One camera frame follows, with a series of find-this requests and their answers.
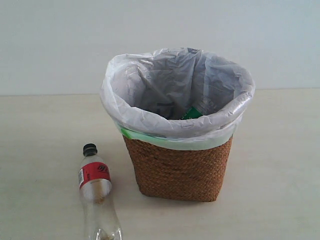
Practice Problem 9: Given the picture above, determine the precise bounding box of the clear bottle green cap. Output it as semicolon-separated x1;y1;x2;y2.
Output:
180;96;219;120

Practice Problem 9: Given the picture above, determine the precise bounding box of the clear bottle red label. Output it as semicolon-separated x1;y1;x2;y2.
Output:
78;143;123;240

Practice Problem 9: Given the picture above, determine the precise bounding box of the white plastic bin liner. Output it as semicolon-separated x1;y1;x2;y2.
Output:
100;48;255;151

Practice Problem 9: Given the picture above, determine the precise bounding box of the woven brown wicker basket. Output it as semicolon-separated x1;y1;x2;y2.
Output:
123;136;233;202

